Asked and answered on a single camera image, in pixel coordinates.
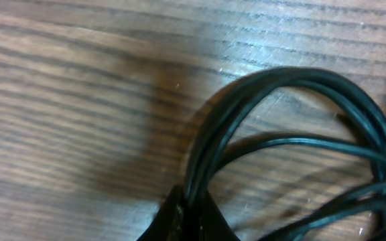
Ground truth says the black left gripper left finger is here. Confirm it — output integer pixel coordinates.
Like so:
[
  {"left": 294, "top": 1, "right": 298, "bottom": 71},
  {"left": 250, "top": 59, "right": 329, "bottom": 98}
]
[{"left": 137, "top": 185, "right": 184, "bottom": 241}]

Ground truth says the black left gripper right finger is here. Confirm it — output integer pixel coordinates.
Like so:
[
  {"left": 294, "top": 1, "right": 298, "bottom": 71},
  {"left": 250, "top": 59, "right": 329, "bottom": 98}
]
[{"left": 200, "top": 192, "right": 240, "bottom": 241}]

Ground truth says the black USB-A cable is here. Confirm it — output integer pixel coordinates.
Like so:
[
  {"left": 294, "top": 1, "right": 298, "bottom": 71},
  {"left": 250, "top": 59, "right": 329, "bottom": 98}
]
[{"left": 182, "top": 66, "right": 386, "bottom": 241}]

